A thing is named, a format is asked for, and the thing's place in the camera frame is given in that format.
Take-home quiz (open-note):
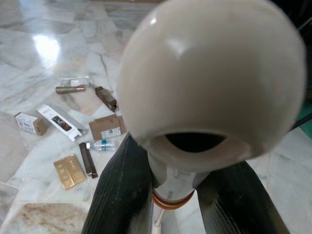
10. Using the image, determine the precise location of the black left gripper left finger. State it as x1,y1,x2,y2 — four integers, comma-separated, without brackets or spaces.
81,133,154,234

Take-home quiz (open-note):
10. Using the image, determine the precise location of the gold box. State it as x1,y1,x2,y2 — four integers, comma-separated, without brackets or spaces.
53,154,88,191

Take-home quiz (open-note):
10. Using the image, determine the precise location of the bronze cosmetic tube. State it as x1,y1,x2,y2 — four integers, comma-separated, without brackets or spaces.
55,85,87,95

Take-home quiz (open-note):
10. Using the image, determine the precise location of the green object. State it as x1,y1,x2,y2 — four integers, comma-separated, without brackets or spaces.
301,107,312,134

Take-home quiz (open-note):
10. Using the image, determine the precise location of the brown tube box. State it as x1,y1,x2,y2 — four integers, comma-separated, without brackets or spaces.
94,86,119,113

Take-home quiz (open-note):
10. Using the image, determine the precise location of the small white cardboard box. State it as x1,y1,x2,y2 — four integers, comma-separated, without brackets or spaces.
14,112,48,136

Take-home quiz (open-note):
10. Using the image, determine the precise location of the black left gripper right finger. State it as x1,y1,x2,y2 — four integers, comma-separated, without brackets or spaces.
194,159,292,234

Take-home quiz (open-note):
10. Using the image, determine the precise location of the flattened cardboard box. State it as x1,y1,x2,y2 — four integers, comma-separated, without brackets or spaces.
88,114,126,141

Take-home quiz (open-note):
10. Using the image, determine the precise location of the clear plastic package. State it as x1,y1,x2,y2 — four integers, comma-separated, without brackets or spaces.
60,76,90,86

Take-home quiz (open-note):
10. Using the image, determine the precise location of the slim dark brown box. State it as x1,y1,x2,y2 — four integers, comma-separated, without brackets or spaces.
78,142,98,179

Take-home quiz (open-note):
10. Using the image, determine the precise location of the beige broom with purple bristles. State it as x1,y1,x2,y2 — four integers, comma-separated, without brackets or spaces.
117,0,306,234

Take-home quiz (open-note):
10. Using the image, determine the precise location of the long white product box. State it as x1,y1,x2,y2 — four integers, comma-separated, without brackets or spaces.
38,104,89,142

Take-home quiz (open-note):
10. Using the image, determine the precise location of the clear plastic water bottle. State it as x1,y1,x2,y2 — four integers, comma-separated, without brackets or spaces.
85,139,117,152

